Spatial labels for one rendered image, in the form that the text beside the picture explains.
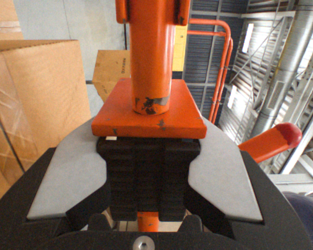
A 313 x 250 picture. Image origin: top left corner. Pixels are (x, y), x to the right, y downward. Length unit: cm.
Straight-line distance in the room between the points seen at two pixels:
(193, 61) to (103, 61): 947
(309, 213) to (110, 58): 176
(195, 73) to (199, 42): 184
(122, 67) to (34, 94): 154
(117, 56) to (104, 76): 27
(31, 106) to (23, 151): 5
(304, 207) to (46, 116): 40
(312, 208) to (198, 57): 1083
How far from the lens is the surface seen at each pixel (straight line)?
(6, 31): 104
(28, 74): 22
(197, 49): 1096
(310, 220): 36
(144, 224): 18
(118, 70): 172
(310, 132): 270
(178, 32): 741
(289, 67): 586
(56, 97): 26
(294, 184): 228
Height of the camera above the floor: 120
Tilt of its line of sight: 1 degrees up
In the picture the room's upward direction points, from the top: 91 degrees clockwise
